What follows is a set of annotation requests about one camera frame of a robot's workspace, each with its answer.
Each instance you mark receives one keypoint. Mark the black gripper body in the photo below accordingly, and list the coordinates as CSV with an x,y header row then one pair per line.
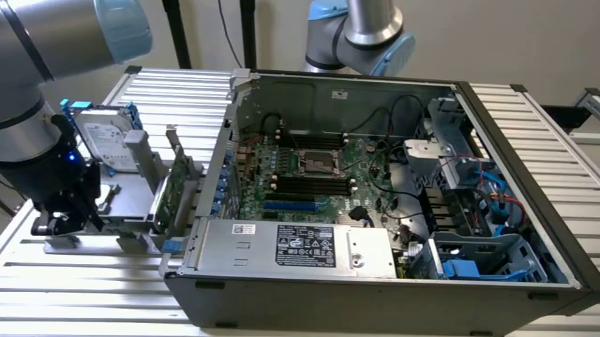
x,y
50,182

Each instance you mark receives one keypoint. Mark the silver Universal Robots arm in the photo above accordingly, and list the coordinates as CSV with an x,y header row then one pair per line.
x,y
56,35

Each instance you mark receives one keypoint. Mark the blue expansion slot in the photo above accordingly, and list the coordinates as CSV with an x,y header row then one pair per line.
x,y
287,207

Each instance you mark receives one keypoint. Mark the black expansion slot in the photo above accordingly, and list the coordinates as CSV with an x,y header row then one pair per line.
x,y
292,196

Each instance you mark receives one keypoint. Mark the black RAM slot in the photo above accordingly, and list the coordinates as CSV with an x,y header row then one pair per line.
x,y
311,183
311,138
311,142
311,146
311,178
311,135
311,192
311,187

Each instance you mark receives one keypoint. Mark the grey parts rack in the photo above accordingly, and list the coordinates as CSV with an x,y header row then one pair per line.
x,y
134,189

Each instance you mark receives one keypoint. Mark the silver hard disk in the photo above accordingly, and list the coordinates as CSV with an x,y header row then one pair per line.
x,y
105,137

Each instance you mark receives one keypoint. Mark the green graphics card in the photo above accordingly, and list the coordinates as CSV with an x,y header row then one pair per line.
x,y
175,186

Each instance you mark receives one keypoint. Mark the blue disk caddy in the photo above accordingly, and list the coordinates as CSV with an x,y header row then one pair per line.
x,y
78,104

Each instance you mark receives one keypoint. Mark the silver power supply unit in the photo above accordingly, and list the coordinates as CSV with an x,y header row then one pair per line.
x,y
261,252

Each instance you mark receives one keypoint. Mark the black stand pole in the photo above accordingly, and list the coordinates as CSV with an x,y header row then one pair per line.
x,y
177,31
248,31

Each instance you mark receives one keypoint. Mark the green motherboard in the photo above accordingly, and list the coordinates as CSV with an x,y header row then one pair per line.
x,y
370,196

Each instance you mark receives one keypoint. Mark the white case label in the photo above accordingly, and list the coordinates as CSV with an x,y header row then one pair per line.
x,y
338,94

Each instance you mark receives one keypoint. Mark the black open PC case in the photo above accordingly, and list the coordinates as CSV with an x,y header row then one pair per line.
x,y
374,305

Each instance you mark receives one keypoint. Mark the grey metal disk bay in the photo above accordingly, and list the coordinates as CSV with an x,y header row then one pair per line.
x,y
444,119

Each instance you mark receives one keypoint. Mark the blue-grey drive cage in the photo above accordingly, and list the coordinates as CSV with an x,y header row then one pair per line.
x,y
473,249

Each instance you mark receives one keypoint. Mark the CPU socket with metal frame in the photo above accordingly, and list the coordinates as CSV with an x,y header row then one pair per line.
x,y
320,162

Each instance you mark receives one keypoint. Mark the grey plastic fan bracket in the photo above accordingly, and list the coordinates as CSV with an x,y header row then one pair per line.
x,y
420,149

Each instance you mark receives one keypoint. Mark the aluminium rail with black bracket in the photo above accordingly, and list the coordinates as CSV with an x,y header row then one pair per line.
x,y
562,116

